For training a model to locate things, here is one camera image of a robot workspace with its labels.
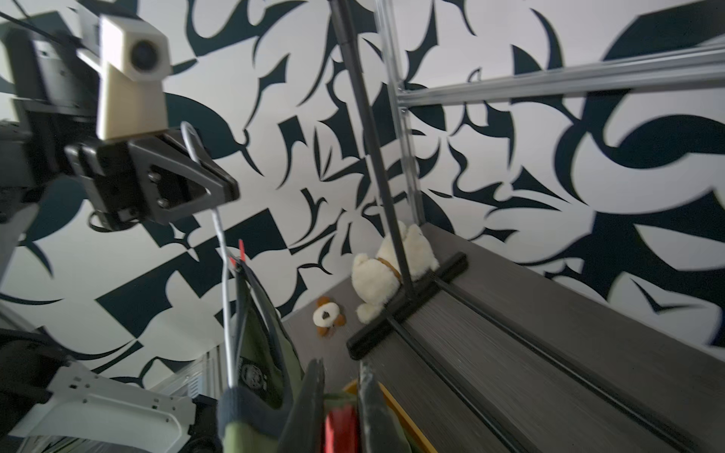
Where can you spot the white plush toy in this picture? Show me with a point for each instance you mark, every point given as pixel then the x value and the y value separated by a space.
pixel 376 280

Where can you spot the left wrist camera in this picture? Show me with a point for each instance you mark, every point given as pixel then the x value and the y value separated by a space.
pixel 132 59

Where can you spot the green tank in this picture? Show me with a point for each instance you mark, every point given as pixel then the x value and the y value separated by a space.
pixel 252 415

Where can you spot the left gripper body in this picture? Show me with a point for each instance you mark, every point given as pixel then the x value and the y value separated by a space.
pixel 112 183

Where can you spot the red clothespin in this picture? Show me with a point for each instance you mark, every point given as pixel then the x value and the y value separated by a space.
pixel 341 431
pixel 237 257

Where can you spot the yellow plastic tray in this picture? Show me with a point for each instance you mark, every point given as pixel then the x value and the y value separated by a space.
pixel 417 439

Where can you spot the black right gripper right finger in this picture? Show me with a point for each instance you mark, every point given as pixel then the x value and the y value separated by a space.
pixel 379 428

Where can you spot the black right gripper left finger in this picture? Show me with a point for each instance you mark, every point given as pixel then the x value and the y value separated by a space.
pixel 303 432

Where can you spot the brown white plush piece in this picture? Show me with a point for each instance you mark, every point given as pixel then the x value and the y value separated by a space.
pixel 327 316

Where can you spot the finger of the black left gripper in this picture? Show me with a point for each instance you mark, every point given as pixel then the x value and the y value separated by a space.
pixel 178 180

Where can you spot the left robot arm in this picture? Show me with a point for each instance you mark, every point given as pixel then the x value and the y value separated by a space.
pixel 139 305

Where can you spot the white wire hanger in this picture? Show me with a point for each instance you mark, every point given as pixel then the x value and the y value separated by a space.
pixel 193 144

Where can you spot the black clothes rack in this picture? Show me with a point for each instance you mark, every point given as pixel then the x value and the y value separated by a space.
pixel 414 295

